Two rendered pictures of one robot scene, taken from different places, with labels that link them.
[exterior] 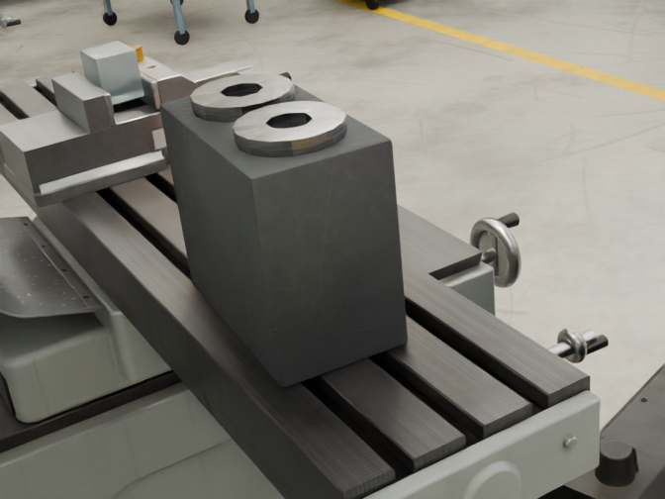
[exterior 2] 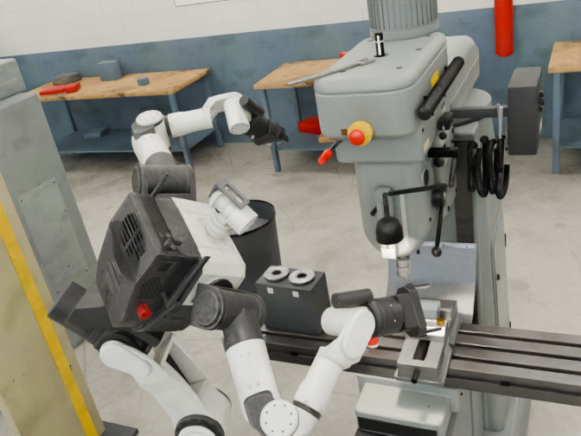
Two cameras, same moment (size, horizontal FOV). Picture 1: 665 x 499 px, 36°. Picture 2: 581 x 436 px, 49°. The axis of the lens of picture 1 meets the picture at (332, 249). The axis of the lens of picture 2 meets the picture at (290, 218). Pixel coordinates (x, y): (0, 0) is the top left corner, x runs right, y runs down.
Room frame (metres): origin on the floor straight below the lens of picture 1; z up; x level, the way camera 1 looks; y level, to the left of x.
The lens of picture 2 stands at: (2.40, -0.97, 2.28)
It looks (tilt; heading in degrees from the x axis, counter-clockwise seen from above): 26 degrees down; 146
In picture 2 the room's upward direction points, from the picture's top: 11 degrees counter-clockwise
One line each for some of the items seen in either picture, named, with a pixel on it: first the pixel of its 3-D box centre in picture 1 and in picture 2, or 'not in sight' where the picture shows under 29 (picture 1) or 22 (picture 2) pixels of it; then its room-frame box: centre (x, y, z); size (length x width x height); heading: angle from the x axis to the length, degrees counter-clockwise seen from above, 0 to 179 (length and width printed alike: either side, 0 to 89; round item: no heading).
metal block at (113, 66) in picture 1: (112, 72); (429, 312); (1.26, 0.25, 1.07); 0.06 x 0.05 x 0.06; 29
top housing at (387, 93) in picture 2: not in sight; (385, 83); (1.19, 0.23, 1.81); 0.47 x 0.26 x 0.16; 118
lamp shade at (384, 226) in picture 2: not in sight; (388, 227); (1.32, 0.06, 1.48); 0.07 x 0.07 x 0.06
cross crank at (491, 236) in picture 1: (477, 259); not in sight; (1.43, -0.23, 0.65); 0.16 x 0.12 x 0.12; 118
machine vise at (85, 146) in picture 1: (142, 112); (428, 333); (1.28, 0.22, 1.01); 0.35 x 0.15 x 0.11; 119
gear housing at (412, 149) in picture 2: not in sight; (393, 125); (1.18, 0.26, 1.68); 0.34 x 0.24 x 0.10; 118
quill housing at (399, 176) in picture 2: not in sight; (397, 196); (1.20, 0.22, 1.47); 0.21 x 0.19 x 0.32; 28
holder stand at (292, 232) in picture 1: (279, 213); (293, 298); (0.82, 0.04, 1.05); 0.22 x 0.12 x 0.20; 24
